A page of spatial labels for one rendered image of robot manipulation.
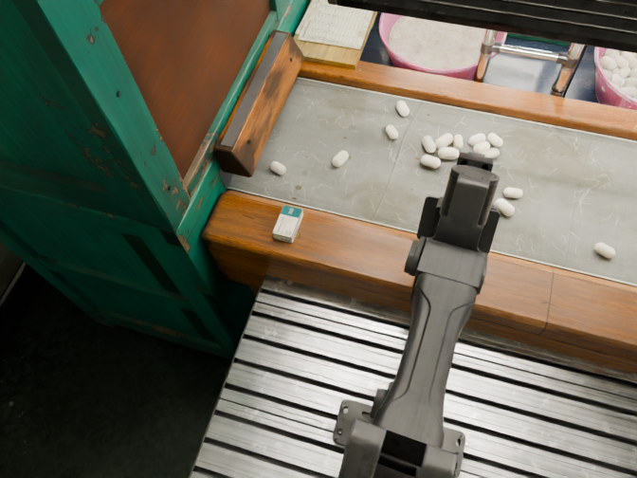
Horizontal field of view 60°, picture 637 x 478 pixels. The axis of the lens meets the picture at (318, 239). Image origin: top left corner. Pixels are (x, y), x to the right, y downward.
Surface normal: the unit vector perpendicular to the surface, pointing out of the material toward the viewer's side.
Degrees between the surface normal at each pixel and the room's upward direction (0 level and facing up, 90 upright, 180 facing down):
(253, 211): 0
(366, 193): 0
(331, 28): 0
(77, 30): 90
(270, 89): 66
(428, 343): 13
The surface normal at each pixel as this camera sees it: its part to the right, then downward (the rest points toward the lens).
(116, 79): 0.95, 0.24
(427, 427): 0.01, -0.65
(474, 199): -0.30, 0.33
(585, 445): -0.07, -0.48
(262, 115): 0.85, 0.04
